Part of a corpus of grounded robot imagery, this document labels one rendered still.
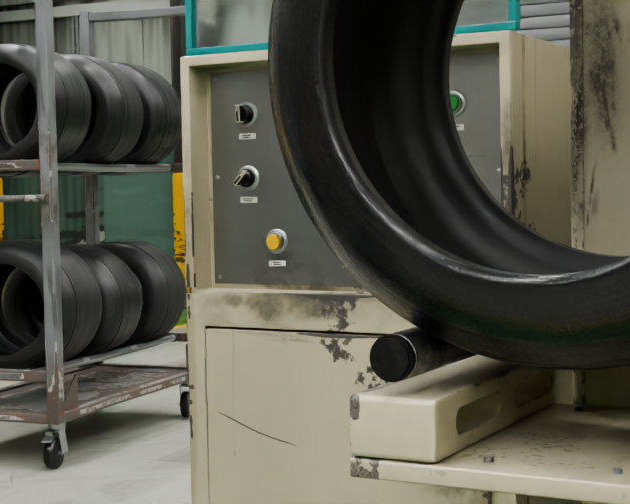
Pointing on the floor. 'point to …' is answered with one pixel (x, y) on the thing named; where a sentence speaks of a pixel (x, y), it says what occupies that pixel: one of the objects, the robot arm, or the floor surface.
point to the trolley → (116, 321)
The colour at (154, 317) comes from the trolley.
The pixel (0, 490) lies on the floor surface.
